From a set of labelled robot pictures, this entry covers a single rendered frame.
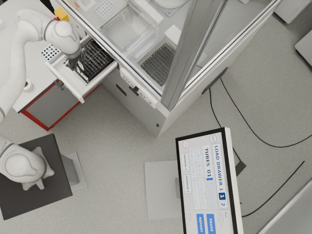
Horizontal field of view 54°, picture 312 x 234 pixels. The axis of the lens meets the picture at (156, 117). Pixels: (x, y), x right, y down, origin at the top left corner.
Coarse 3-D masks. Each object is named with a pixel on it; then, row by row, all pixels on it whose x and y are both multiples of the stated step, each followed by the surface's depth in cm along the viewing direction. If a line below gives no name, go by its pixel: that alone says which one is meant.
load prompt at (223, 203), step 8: (216, 144) 145; (216, 152) 145; (216, 160) 144; (216, 168) 144; (216, 176) 143; (224, 176) 140; (216, 184) 143; (224, 184) 140; (224, 192) 139; (224, 200) 139; (224, 208) 138
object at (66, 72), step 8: (88, 40) 185; (64, 56) 178; (56, 64) 177; (112, 64) 185; (64, 72) 181; (72, 72) 182; (104, 72) 177; (72, 80) 181; (96, 80) 176; (80, 88) 180; (88, 88) 174
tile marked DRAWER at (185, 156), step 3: (183, 153) 159; (186, 153) 158; (183, 156) 159; (186, 156) 157; (183, 159) 158; (186, 159) 157; (183, 162) 158; (186, 162) 157; (183, 165) 158; (186, 165) 157; (183, 168) 158; (186, 168) 156; (183, 171) 158
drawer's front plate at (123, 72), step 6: (120, 72) 180; (126, 72) 175; (126, 78) 180; (132, 78) 174; (132, 84) 179; (138, 84) 173; (138, 90) 178; (144, 90) 173; (144, 96) 178; (150, 96) 172; (156, 102) 172
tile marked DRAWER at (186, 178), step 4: (184, 176) 157; (188, 176) 155; (184, 180) 156; (188, 180) 155; (184, 184) 156; (188, 184) 154; (184, 188) 156; (188, 188) 154; (184, 192) 156; (188, 192) 154
